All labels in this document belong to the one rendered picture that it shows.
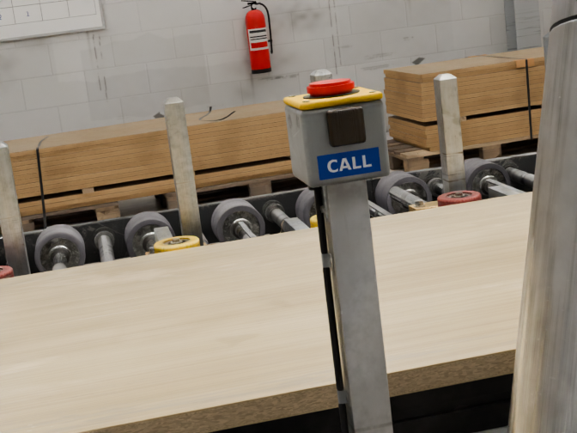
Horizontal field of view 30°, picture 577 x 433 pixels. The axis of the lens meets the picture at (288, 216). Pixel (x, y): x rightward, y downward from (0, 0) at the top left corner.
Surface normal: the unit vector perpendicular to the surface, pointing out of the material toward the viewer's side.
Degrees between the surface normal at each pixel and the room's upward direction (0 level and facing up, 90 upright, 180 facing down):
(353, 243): 90
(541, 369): 73
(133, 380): 0
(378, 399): 90
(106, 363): 0
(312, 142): 90
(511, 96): 90
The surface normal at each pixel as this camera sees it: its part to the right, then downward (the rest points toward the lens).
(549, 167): -0.96, -0.11
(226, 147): 0.25, 0.18
